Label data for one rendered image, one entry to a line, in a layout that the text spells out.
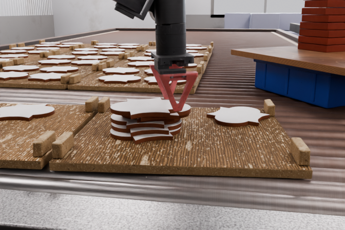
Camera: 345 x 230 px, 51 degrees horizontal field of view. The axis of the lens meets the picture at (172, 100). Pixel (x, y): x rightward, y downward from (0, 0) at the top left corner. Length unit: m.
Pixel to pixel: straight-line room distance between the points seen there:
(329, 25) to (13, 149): 0.97
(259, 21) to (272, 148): 4.53
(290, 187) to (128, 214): 0.24
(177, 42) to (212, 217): 0.32
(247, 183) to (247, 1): 5.56
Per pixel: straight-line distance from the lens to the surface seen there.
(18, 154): 0.66
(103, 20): 5.74
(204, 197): 0.52
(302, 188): 0.58
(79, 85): 1.19
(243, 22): 5.52
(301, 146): 0.60
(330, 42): 1.25
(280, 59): 1.07
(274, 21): 5.16
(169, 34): 0.65
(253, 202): 0.52
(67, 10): 5.96
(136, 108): 0.68
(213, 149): 0.63
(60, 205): 0.53
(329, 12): 1.27
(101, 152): 0.63
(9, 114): 0.88
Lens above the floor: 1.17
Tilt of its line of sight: 14 degrees down
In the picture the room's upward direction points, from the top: straight up
